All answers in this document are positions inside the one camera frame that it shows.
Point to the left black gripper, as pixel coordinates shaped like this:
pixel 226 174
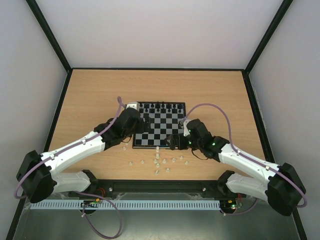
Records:
pixel 141 128

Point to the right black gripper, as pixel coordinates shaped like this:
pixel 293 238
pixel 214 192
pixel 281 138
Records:
pixel 177 141

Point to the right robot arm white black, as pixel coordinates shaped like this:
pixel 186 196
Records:
pixel 278 185

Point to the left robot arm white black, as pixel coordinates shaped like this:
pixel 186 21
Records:
pixel 42 174

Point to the right controller circuit board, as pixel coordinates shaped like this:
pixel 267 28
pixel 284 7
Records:
pixel 231 204

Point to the black and silver chessboard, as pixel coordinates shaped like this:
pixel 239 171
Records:
pixel 161 126

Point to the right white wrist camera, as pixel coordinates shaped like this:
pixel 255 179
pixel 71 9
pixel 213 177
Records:
pixel 183 124

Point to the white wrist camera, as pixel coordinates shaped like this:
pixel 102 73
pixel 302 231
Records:
pixel 133 105
pixel 183 124

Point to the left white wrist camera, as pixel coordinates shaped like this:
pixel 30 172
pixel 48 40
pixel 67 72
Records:
pixel 133 105

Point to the black aluminium frame rail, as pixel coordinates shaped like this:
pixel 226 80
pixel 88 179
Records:
pixel 160 186

